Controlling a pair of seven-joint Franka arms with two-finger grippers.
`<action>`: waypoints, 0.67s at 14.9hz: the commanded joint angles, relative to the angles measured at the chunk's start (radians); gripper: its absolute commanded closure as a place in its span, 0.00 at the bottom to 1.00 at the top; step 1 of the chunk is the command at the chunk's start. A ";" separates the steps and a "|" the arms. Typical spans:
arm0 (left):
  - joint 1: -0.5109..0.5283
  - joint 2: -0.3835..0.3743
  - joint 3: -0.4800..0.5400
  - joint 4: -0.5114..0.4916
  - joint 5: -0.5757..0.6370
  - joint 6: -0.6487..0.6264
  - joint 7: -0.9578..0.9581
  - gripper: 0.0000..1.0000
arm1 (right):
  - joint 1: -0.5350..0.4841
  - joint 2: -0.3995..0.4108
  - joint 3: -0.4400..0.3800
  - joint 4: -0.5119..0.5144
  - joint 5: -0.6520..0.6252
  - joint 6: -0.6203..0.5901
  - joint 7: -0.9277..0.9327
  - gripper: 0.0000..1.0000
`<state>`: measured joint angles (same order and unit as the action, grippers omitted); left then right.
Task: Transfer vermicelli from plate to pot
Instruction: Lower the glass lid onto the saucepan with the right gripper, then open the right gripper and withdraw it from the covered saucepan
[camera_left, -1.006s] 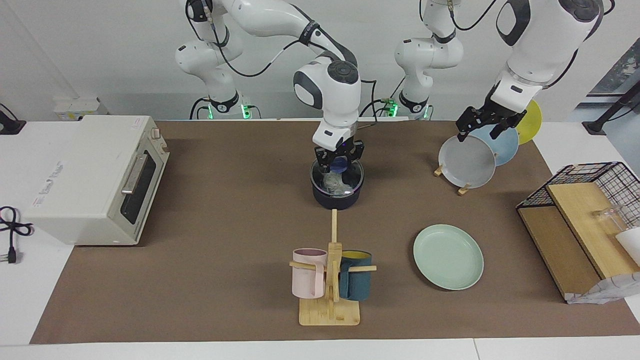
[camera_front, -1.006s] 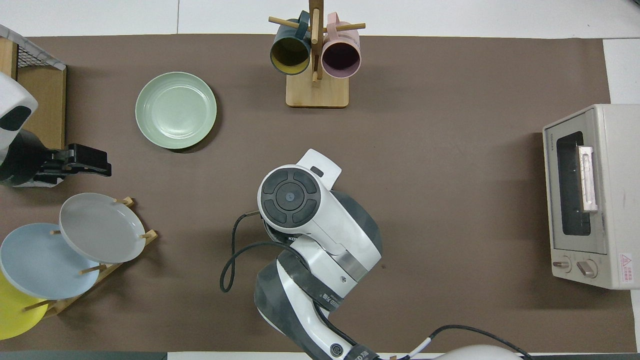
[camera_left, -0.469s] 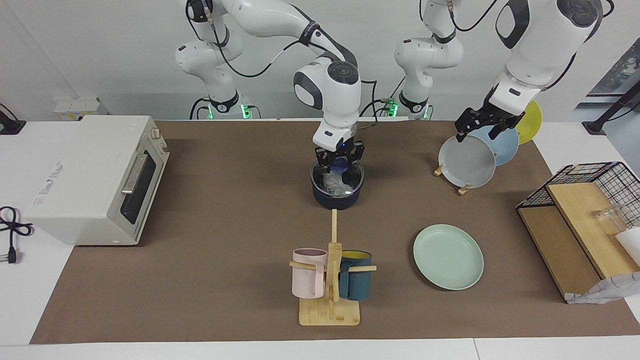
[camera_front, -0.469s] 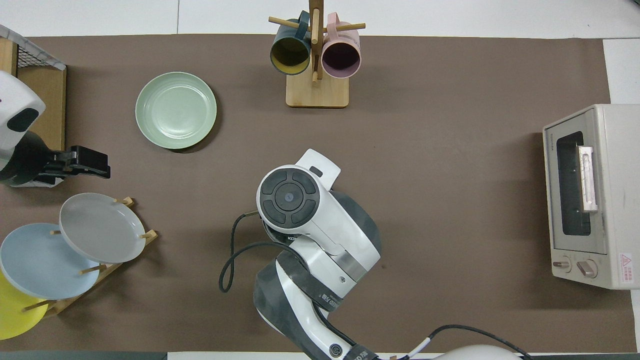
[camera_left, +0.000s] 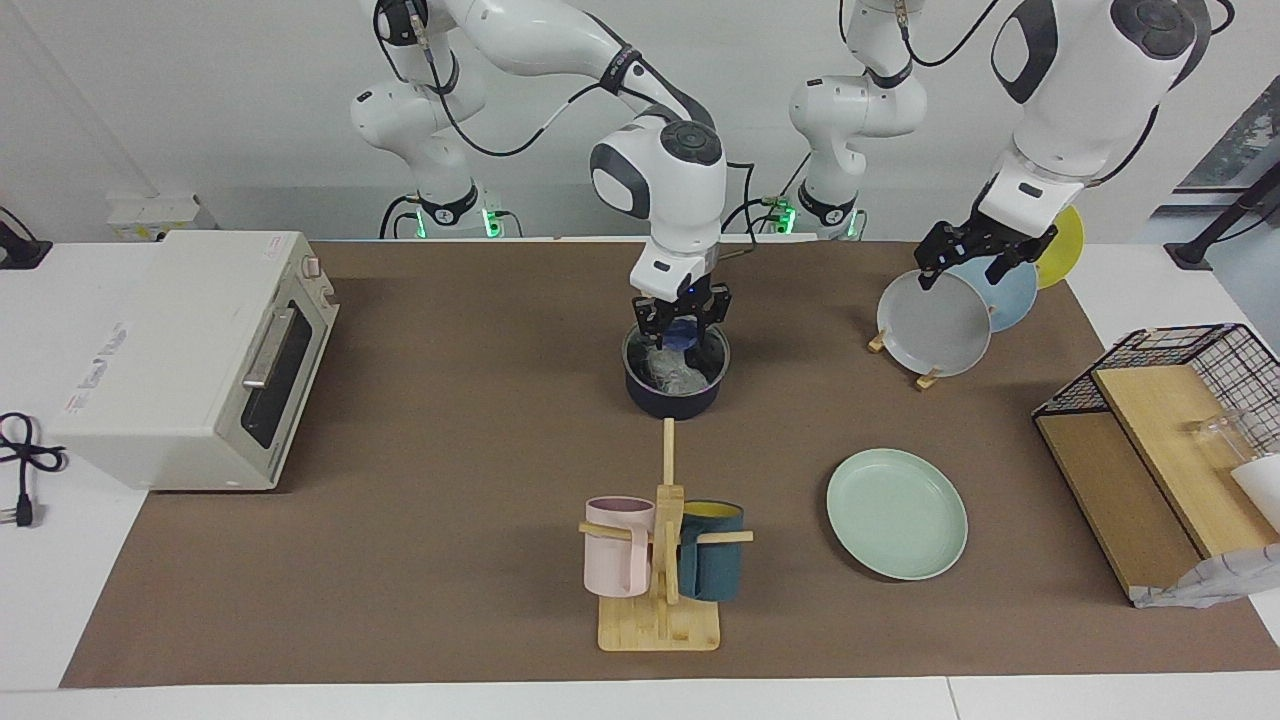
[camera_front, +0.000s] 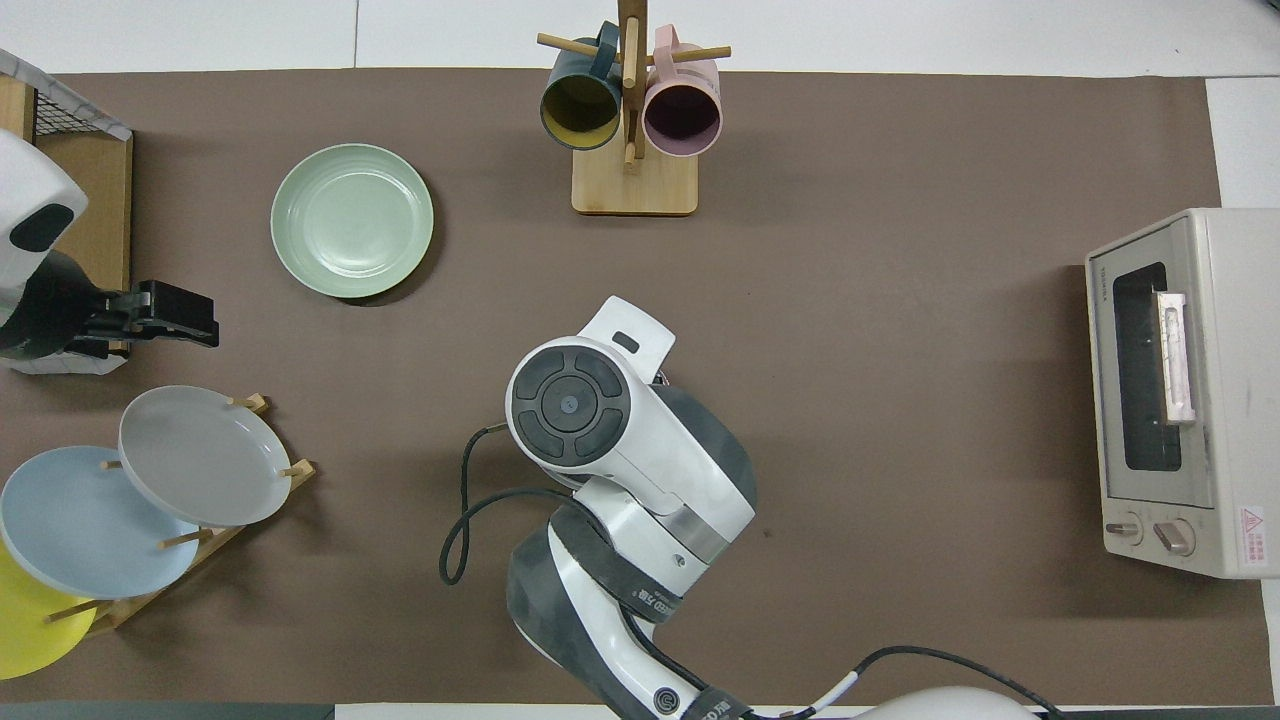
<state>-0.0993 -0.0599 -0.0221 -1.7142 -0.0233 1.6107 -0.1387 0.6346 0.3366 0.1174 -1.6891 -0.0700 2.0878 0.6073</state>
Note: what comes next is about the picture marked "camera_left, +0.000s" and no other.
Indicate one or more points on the wooden mug tree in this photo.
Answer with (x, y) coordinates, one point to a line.
(660, 625)

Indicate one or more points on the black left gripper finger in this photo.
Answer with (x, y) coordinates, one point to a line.
(930, 268)
(998, 270)

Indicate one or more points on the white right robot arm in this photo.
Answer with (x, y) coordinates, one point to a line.
(660, 190)

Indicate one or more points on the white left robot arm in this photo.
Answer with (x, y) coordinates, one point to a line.
(1080, 90)

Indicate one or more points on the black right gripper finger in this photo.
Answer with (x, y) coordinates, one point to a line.
(653, 332)
(712, 340)

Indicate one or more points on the clear glass cup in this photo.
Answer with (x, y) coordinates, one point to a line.
(1215, 435)

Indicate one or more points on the white power box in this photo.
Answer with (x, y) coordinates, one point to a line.
(150, 215)

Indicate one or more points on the light blue plate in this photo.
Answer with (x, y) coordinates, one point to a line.
(1015, 295)

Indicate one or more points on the marble patterned cloth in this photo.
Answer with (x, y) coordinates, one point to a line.
(1220, 580)

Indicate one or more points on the light green plate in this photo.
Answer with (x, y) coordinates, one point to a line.
(895, 515)

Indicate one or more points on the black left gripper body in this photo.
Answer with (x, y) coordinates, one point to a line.
(990, 240)

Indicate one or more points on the grey plate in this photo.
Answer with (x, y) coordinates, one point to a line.
(935, 325)

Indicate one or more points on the pink mug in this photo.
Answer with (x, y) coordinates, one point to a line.
(615, 560)

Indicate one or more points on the white vermicelli bundle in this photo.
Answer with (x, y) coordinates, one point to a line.
(680, 378)

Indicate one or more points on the yellow plate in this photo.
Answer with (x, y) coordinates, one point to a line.
(1065, 250)

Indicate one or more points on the brown table mat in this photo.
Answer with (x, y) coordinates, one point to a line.
(450, 560)

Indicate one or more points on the black stand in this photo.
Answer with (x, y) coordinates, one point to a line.
(1190, 252)

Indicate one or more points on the glass lid blue knob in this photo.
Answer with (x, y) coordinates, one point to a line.
(683, 335)

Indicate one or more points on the dark teal mug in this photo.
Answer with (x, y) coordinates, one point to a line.
(715, 560)

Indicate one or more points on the wooden plate rack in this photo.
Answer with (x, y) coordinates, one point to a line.
(928, 380)

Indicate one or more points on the white toaster oven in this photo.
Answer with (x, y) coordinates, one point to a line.
(170, 350)

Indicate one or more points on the black clamp mount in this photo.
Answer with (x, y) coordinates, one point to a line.
(20, 255)

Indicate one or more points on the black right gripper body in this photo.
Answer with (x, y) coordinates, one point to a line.
(685, 302)

